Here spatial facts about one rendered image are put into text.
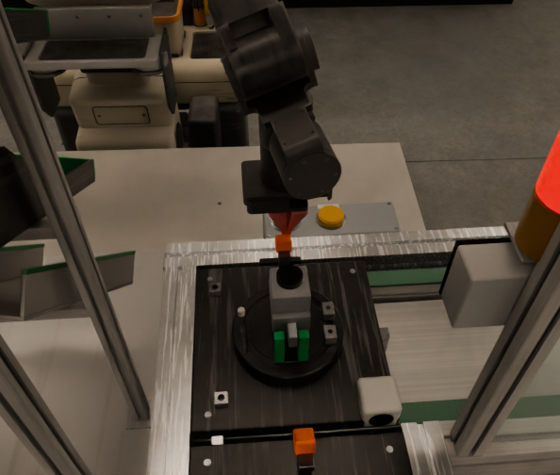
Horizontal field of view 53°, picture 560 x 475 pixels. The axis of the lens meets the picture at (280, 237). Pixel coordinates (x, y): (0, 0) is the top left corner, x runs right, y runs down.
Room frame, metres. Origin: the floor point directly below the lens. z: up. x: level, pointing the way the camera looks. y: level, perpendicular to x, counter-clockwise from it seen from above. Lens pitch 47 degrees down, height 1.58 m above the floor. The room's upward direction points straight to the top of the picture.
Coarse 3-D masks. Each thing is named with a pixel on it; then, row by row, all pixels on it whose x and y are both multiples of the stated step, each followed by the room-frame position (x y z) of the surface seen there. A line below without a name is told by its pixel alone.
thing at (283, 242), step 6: (276, 240) 0.47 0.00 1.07; (282, 240) 0.47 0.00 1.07; (288, 240) 0.47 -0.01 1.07; (276, 246) 0.47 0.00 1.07; (282, 246) 0.47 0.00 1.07; (288, 246) 0.47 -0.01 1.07; (276, 252) 0.46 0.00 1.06; (282, 252) 0.46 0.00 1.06; (288, 252) 0.46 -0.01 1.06; (282, 258) 0.45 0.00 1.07; (288, 258) 0.45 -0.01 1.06; (282, 264) 0.46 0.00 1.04; (288, 264) 0.46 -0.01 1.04
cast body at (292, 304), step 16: (272, 272) 0.41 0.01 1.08; (288, 272) 0.40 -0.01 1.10; (304, 272) 0.41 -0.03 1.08; (272, 288) 0.39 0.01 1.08; (288, 288) 0.39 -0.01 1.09; (304, 288) 0.39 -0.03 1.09; (272, 304) 0.37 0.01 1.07; (288, 304) 0.37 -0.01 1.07; (304, 304) 0.38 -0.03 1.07; (272, 320) 0.37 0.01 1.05; (288, 320) 0.37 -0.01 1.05; (304, 320) 0.37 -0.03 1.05; (288, 336) 0.35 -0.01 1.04
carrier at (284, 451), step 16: (400, 432) 0.27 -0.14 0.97; (192, 448) 0.25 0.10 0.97; (208, 448) 0.25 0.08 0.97; (224, 448) 0.25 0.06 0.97; (240, 448) 0.25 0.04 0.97; (256, 448) 0.25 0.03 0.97; (272, 448) 0.25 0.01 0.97; (288, 448) 0.25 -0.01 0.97; (320, 448) 0.25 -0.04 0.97; (336, 448) 0.25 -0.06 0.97; (352, 448) 0.25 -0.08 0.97; (368, 448) 0.25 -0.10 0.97; (384, 448) 0.25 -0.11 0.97; (400, 448) 0.25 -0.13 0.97; (192, 464) 0.24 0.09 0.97; (208, 464) 0.24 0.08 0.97; (224, 464) 0.24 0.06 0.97; (240, 464) 0.24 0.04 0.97; (256, 464) 0.24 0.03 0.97; (272, 464) 0.24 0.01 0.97; (288, 464) 0.24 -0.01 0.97; (320, 464) 0.24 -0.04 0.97; (336, 464) 0.24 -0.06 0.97; (352, 464) 0.24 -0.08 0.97; (368, 464) 0.24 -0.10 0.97; (384, 464) 0.24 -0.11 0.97; (400, 464) 0.24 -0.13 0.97
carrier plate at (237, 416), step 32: (224, 288) 0.48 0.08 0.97; (256, 288) 0.48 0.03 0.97; (320, 288) 0.48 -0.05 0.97; (352, 288) 0.48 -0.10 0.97; (224, 320) 0.42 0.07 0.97; (352, 320) 0.42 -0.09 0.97; (224, 352) 0.38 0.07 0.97; (352, 352) 0.38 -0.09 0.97; (384, 352) 0.38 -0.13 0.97; (192, 384) 0.33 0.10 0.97; (224, 384) 0.33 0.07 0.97; (256, 384) 0.33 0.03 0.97; (320, 384) 0.33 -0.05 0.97; (352, 384) 0.33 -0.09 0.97; (192, 416) 0.29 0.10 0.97; (224, 416) 0.29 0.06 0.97; (256, 416) 0.29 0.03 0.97; (288, 416) 0.29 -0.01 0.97; (320, 416) 0.29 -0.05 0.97; (352, 416) 0.29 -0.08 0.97
